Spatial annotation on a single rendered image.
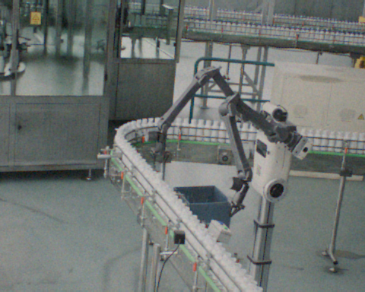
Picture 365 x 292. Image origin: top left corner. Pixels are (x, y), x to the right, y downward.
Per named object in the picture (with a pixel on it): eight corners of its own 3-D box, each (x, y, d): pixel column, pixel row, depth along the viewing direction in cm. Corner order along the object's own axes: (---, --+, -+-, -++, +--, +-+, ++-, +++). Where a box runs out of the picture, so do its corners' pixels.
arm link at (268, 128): (235, 87, 423) (223, 91, 431) (226, 108, 417) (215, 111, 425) (290, 131, 442) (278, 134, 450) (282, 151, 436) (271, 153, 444)
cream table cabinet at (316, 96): (350, 163, 935) (366, 68, 900) (364, 182, 876) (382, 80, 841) (261, 157, 927) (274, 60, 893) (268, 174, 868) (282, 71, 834)
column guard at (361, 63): (347, 72, 1502) (357, 16, 1470) (364, 72, 1517) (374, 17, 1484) (357, 77, 1469) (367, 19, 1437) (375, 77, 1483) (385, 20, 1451)
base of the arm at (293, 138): (296, 131, 453) (284, 148, 454) (286, 125, 449) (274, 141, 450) (303, 135, 445) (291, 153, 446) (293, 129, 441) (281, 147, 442)
